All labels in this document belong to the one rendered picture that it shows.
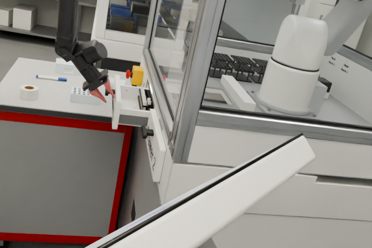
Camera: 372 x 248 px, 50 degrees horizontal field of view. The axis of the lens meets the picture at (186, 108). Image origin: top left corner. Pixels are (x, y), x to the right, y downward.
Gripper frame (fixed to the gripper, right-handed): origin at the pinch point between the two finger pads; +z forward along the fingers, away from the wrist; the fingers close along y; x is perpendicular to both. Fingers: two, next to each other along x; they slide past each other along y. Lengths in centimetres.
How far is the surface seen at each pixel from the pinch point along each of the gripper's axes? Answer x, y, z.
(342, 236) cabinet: -53, 44, 60
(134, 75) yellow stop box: 32.2, 8.3, 7.9
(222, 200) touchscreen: -103, 26, -17
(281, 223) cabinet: -52, 30, 43
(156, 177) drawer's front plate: -43.3, 6.8, 12.8
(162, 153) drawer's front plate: -43.2, 12.3, 7.1
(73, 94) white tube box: 23.1, -16.2, -1.6
